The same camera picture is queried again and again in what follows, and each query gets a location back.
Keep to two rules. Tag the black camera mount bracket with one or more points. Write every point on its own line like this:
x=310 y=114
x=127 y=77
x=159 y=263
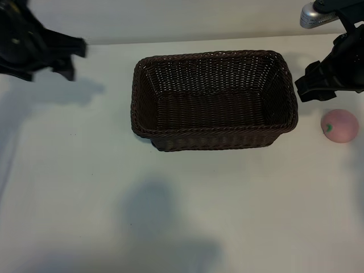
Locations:
x=345 y=18

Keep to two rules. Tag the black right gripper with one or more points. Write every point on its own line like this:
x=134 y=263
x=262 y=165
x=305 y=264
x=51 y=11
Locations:
x=347 y=65

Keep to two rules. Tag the pink peach with green leaf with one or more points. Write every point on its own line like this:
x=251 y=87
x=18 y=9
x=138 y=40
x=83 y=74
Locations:
x=341 y=126

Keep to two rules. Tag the dark brown wicker basket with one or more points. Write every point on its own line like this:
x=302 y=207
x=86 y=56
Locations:
x=199 y=113

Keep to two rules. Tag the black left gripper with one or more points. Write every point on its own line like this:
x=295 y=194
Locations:
x=20 y=42

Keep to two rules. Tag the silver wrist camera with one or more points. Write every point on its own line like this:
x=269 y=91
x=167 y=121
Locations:
x=312 y=17

